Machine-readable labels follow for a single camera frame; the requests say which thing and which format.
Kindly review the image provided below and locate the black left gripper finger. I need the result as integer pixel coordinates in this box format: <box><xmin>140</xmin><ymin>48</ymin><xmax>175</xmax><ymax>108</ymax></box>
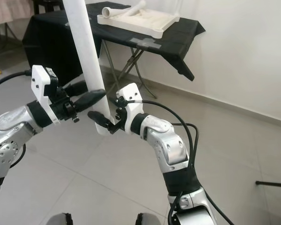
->
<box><xmin>74</xmin><ymin>89</ymin><xmax>107</xmax><ymax>111</ymax></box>
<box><xmin>67</xmin><ymin>80</ymin><xmax>89</xmax><ymax>96</ymax></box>

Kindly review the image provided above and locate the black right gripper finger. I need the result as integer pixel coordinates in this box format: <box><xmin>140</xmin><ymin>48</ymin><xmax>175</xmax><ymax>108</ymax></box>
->
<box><xmin>88</xmin><ymin>110</ymin><xmax>115</xmax><ymax>134</ymax></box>

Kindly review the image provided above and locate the white plastic children table top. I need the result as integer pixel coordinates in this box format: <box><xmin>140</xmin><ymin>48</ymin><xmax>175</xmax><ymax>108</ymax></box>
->
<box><xmin>96</xmin><ymin>2</ymin><xmax>181</xmax><ymax>39</ymax></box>

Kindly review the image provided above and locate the black tablecloth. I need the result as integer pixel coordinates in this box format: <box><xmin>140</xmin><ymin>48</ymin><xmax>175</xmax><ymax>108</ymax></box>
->
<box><xmin>22</xmin><ymin>10</ymin><xmax>206</xmax><ymax>85</ymax></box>

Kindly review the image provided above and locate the clear tape patch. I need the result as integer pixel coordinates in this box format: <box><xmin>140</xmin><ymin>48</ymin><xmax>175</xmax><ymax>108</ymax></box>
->
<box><xmin>129</xmin><ymin>37</ymin><xmax>162</xmax><ymax>48</ymax></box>

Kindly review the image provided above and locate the black round stool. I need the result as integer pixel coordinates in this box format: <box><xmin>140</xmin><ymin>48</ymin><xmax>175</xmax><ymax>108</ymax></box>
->
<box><xmin>33</xmin><ymin>0</ymin><xmax>61</xmax><ymax>15</ymax></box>

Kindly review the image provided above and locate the beige cloth covered side table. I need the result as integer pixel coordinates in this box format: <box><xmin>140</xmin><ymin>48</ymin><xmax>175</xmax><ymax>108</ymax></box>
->
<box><xmin>0</xmin><ymin>0</ymin><xmax>36</xmax><ymax>73</ymax></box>

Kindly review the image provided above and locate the black metal rod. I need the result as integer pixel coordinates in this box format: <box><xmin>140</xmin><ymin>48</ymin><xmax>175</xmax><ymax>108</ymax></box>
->
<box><xmin>255</xmin><ymin>180</ymin><xmax>281</xmax><ymax>190</ymax></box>

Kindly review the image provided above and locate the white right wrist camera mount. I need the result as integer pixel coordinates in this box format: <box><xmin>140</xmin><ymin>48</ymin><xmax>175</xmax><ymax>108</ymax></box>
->
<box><xmin>116</xmin><ymin>83</ymin><xmax>143</xmax><ymax>134</ymax></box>

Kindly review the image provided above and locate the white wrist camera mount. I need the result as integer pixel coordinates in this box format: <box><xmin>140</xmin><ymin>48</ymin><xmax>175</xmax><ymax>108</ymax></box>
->
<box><xmin>31</xmin><ymin>65</ymin><xmax>64</xmax><ymax>126</ymax></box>
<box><xmin>116</xmin><ymin>83</ymin><xmax>143</xmax><ymax>134</ymax></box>

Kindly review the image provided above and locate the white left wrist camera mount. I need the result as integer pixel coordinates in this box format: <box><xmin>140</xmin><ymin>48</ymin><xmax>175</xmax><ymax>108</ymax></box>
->
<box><xmin>31</xmin><ymin>65</ymin><xmax>64</xmax><ymax>126</ymax></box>

